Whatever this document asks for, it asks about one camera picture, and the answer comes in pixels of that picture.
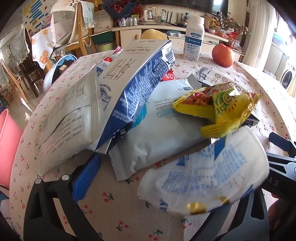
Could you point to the yellow snack wrapper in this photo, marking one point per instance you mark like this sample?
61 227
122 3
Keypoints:
222 109

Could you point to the white washing machine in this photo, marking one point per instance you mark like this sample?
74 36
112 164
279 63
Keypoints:
288 76

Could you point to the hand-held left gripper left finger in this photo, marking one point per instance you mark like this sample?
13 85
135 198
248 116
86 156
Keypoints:
85 180

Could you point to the light wooden chair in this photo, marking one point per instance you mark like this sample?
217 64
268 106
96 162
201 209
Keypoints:
13 81

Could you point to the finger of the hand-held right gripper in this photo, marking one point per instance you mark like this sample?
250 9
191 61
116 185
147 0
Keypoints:
281 142

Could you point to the clear bottle with green label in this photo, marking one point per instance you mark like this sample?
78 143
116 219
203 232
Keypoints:
163 17

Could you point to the red apple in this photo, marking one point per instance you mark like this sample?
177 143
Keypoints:
223 55

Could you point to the white tv cabinet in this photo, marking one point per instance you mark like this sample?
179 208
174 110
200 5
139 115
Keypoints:
129 34

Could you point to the dried flower bunch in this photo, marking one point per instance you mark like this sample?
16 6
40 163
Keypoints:
235 25

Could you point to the wall poster with blue bars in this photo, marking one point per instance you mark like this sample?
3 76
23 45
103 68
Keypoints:
34 11

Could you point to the white blue plastic wrapper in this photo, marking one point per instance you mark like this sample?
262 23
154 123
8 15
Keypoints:
203 169

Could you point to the pink plastic basin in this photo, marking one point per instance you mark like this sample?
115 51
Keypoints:
9 148

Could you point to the blue white milk carton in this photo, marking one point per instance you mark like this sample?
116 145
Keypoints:
138 76

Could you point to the small red snack packet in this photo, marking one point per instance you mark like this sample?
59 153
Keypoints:
170 75

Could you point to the black television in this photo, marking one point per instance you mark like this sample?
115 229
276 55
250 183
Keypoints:
196 5

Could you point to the dark wooden chair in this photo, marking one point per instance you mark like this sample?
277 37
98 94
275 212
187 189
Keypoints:
32 74

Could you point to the white paper packet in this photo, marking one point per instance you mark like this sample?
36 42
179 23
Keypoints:
69 115

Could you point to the dining table with orange-print cloth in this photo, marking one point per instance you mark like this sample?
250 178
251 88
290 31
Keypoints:
42 44

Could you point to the glass electric kettle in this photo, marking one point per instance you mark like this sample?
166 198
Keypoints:
148 16

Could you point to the red silver torn wrapper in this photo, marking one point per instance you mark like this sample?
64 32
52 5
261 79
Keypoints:
114 55

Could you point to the white curtain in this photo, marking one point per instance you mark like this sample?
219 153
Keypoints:
256 41

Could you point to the white cardboard box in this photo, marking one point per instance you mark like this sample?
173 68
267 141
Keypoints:
104 22

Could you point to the white plastic bottle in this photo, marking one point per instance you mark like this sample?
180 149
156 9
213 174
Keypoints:
193 44

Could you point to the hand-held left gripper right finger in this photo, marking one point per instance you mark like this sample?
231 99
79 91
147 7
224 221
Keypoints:
249 217

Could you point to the silver wipes packet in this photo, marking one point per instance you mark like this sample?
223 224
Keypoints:
161 129

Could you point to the grey printed flattened carton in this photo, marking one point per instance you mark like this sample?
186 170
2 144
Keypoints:
212 77

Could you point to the wooden chair with white cover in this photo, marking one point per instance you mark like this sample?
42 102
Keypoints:
79 34

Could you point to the yellow pear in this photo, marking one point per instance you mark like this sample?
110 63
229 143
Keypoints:
152 34

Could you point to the dark blue flower bouquet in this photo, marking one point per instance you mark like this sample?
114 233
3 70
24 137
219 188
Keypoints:
118 9

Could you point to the green bin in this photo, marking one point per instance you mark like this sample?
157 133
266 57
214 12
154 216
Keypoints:
104 46

